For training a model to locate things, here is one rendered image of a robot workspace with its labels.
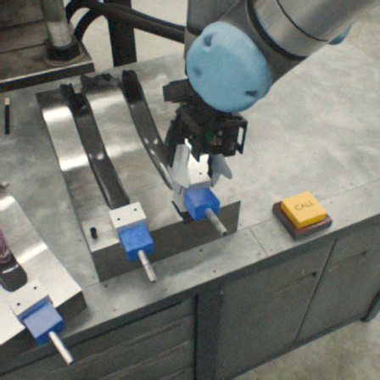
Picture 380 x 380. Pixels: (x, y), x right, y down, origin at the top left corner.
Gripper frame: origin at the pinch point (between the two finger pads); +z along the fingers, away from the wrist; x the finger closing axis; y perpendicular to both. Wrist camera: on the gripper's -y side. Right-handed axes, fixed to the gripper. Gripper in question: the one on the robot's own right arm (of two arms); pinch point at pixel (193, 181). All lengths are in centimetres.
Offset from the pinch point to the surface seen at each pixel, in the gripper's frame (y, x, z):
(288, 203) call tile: 1.9, 19.0, 8.0
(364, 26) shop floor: -178, 214, 40
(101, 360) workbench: -2.4, -16.6, 43.6
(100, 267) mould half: 1.3, -16.2, 12.5
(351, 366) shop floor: 2, 63, 87
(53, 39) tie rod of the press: -73, -8, 0
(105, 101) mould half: -27.7, -6.6, -2.1
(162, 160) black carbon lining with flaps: -13.3, -0.1, 4.2
